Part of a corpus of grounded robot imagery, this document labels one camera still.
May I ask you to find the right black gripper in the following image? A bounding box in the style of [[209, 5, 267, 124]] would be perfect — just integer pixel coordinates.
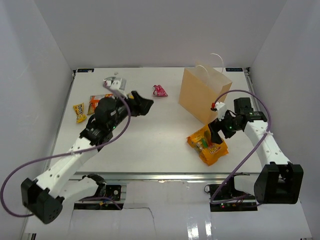
[[208, 110, 242, 145]]

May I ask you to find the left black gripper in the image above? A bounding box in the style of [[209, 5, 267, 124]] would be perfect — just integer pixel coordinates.
[[108, 90, 154, 131]]

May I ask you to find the large orange candy bag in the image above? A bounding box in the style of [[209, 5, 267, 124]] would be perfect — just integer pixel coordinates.
[[187, 125, 229, 166]]

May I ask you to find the small red triangular packet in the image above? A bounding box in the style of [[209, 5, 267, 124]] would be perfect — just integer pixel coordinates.
[[152, 84, 168, 97]]

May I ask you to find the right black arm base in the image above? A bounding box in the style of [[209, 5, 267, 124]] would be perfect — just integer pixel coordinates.
[[203, 183, 243, 201]]

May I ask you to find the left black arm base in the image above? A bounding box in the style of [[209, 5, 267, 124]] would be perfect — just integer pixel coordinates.
[[102, 185, 122, 201]]

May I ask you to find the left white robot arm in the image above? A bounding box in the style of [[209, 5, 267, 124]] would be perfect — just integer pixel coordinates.
[[21, 91, 154, 224]]

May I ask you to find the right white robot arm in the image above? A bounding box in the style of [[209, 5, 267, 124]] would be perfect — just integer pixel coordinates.
[[208, 97, 304, 204]]

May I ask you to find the brown paper bag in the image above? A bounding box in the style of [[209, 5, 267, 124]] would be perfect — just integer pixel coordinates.
[[178, 53, 233, 124]]

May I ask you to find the orange white snack bag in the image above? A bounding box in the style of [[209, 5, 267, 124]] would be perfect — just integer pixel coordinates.
[[87, 93, 113, 115]]

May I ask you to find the silver grey foil packet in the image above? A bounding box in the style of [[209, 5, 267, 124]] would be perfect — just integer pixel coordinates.
[[103, 76, 116, 87]]

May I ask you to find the right table logo sticker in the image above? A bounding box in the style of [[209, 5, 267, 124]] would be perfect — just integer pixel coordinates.
[[225, 67, 243, 72]]

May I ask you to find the table logo sticker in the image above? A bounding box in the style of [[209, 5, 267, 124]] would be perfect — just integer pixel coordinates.
[[76, 68, 95, 73], [225, 67, 243, 72]]

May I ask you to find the yellow M&M's packet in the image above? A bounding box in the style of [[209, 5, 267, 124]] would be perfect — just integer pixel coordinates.
[[73, 103, 87, 124]]

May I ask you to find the left table logo sticker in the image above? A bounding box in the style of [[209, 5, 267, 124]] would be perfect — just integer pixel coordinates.
[[76, 68, 95, 73]]

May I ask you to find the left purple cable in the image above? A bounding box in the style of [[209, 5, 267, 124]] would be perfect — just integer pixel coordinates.
[[0, 83, 132, 217]]

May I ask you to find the purple cable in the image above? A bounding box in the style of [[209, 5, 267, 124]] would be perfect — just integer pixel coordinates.
[[210, 89, 273, 207], [0, 83, 132, 217]]

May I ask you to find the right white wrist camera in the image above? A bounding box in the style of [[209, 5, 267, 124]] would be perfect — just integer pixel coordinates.
[[211, 101, 228, 121]]

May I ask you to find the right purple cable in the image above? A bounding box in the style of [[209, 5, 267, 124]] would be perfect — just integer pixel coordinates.
[[210, 89, 273, 207]]

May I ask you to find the aluminium table frame rail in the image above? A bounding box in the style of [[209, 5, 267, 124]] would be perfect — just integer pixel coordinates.
[[54, 67, 253, 187]]

